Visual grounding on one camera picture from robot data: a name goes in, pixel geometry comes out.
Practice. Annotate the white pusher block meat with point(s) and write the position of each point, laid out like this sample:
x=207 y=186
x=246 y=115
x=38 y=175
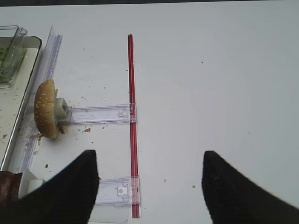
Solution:
x=29 y=183

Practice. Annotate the right lower clear track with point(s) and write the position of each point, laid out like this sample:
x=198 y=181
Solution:
x=119 y=191

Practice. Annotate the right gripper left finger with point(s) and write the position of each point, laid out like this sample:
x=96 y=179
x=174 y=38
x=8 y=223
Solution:
x=67 y=198

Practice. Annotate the clear track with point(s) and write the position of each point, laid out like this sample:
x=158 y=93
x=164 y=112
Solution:
x=119 y=191
x=119 y=114

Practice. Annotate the white pusher block right bun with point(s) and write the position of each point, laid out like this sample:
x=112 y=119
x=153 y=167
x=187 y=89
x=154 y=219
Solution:
x=62 y=111

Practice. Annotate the right upper clear track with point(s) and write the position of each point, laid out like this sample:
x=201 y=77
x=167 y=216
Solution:
x=119 y=114

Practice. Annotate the white metal tray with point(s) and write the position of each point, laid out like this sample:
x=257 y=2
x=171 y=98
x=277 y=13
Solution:
x=13 y=100

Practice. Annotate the right red rod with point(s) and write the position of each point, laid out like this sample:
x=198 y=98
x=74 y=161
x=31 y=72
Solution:
x=133 y=128

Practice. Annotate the green lettuce pile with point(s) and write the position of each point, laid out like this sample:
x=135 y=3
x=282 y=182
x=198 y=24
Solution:
x=4 y=67

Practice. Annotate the stack of meat slices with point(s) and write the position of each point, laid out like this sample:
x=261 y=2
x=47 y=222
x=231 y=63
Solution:
x=9 y=187

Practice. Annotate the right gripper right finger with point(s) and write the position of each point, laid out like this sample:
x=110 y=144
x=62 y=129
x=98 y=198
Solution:
x=232 y=198

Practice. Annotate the right clear long rail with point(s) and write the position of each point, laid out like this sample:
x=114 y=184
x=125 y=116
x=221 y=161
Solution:
x=44 y=72

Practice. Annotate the clear plastic container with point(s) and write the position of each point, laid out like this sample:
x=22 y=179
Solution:
x=13 y=37

